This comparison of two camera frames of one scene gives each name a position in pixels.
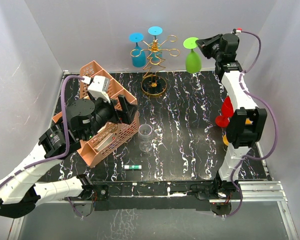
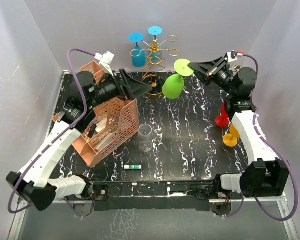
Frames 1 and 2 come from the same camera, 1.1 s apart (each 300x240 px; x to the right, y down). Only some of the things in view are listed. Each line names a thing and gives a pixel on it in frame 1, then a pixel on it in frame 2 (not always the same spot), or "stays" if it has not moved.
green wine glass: (193, 60) to (173, 85)
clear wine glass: (145, 132) stays
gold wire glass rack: (153, 84) stays
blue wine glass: (139, 61) stays
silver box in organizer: (110, 138) stays
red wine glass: (227, 112) stays
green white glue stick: (132, 167) stays
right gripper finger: (206, 50) to (205, 77)
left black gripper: (126, 115) to (133, 88)
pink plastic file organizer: (96, 149) stays
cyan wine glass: (155, 30) stays
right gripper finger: (201, 43) to (209, 66)
